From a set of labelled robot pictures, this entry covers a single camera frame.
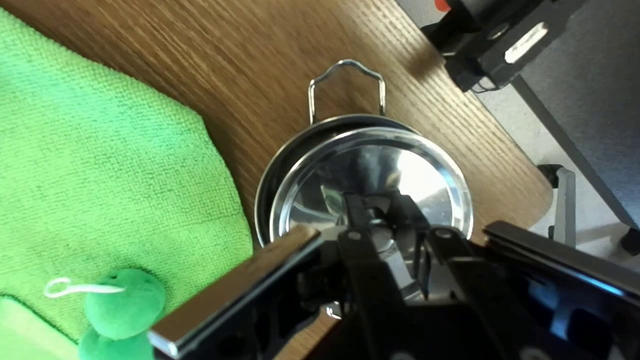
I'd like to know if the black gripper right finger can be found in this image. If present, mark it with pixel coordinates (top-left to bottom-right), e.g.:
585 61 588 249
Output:
392 192 640 360

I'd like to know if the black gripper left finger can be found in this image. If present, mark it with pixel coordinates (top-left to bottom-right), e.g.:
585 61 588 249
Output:
147 187 396 360

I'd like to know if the green plush toy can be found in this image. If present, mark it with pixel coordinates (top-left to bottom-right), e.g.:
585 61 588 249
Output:
43 265 169 360

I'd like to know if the green cloth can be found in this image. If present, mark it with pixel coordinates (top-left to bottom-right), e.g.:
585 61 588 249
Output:
0 6 257 360

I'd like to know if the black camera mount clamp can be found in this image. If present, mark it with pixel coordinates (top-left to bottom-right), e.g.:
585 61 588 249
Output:
420 0 588 94

